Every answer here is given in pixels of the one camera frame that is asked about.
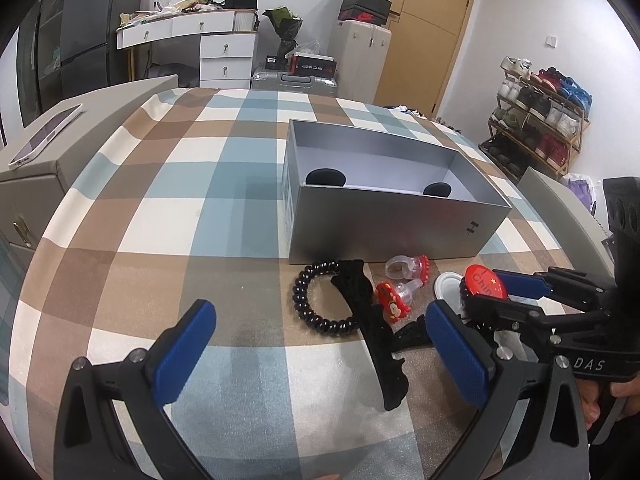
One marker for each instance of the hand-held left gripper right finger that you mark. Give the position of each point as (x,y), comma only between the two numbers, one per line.
(460,355)

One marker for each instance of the plaid tablecloth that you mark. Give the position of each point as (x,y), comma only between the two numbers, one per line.
(200,185)

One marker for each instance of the purple bag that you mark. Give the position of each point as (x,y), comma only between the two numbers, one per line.
(580,190)

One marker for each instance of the silver suitcase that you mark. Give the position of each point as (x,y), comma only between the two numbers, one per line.
(295,85)

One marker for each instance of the black round pad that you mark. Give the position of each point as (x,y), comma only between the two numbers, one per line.
(437,189)
(325,177)

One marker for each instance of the white light switch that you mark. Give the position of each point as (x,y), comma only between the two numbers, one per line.
(551,41)

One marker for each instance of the grey fabric bundle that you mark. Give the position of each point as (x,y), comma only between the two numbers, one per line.
(172,75)

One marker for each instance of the grey chair back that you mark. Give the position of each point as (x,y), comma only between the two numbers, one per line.
(560,210)

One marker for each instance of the dark grey shoebox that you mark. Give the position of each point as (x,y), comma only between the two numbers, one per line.
(365,1)

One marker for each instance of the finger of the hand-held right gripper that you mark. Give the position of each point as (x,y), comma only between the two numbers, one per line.
(500,312)
(525,284)

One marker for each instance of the person's right hand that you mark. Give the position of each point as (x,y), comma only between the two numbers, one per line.
(595,405)

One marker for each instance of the dark grey refrigerator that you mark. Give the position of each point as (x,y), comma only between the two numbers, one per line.
(90,10)

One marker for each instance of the grey cardboard box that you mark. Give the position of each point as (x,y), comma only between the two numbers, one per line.
(390,230)

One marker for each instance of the beige suitcase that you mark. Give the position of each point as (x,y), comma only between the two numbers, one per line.
(360,60)

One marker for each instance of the pile of papers and packets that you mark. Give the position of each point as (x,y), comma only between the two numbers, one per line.
(170,9)

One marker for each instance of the group of sneakers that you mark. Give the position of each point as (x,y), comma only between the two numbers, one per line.
(545,105)

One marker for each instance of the wooden door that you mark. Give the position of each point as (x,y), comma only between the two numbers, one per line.
(425,35)

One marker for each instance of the white smartphone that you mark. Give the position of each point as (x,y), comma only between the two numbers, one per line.
(45,132)

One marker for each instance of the black and red shoebox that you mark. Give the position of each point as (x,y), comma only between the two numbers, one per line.
(360,15)

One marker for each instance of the red round badge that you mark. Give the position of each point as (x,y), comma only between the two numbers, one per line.
(480,280)

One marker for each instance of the black and red box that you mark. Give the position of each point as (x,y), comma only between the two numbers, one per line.
(312,64)

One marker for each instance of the wooden shoe rack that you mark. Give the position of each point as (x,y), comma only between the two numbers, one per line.
(525,145)

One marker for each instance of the clear plastic bag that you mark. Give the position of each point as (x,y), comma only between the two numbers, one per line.
(311,47)

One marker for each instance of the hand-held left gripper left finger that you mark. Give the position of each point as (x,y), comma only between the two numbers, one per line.
(185,355)

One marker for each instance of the dark wrapped flower bouquet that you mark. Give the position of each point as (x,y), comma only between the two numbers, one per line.
(285,22)

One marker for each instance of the small black box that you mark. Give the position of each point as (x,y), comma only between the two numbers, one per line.
(272,61)

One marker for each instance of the white dressing table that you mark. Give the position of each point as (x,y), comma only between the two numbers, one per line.
(225,47)

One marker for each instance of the dark glass door cabinet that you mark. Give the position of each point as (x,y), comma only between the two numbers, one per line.
(42,45)

